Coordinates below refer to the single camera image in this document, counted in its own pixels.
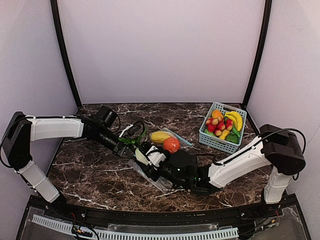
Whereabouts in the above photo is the green toy lettuce leaf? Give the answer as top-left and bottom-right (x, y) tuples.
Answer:
(118, 134), (145, 147)

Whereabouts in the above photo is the green toy vegetable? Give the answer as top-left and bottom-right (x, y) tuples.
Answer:
(204, 124), (240, 144)

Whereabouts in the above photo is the right black frame post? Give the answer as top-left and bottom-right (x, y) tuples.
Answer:
(242, 0), (273, 109)

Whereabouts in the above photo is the black front rail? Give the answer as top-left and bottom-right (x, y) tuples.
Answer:
(56, 203), (270, 226)

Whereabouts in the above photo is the left black frame post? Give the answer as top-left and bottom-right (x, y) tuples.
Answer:
(50, 0), (83, 110)

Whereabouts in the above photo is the white slotted cable duct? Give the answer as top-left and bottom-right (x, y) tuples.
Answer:
(31, 214), (239, 240)

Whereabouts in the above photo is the clear zip bag blue zipper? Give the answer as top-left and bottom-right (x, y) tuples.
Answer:
(150, 128), (194, 154)

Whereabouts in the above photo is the light blue perforated basket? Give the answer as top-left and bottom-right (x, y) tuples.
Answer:
(198, 102), (247, 154)

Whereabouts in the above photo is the black frame post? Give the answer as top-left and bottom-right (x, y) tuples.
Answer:
(242, 0), (273, 109)
(50, 0), (83, 110)

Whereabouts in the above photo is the white toy radish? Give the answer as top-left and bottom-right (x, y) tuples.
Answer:
(135, 148), (149, 166)

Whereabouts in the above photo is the yellow toy banana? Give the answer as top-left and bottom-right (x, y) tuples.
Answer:
(225, 111), (244, 132)

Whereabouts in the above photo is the yellow toy mango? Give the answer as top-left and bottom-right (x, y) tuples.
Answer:
(150, 131), (172, 144)

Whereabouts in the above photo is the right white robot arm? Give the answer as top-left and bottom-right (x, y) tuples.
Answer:
(135, 124), (306, 205)

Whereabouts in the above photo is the small orange toy fruit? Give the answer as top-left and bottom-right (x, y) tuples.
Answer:
(211, 109), (224, 122)

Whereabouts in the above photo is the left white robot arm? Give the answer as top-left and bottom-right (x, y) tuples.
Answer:
(0, 106), (126, 204)

